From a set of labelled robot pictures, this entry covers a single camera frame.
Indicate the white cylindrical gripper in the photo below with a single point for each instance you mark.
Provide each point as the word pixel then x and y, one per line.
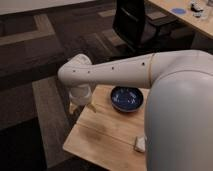
pixel 80 96

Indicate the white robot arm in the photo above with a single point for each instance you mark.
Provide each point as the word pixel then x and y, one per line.
pixel 178 128

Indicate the white sponge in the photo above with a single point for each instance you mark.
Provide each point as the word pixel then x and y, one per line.
pixel 140 144

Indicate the dark blue bowl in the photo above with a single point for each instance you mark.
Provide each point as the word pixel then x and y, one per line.
pixel 126 99

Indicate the black office chair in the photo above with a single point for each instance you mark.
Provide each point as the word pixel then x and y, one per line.
pixel 134 25

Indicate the blue round lid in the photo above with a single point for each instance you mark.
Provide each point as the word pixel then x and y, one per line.
pixel 178 11

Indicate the wooden far desk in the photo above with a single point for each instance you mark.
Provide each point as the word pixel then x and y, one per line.
pixel 203 24

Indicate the small objects on far desk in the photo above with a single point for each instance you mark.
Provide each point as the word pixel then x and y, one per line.
pixel 197 11

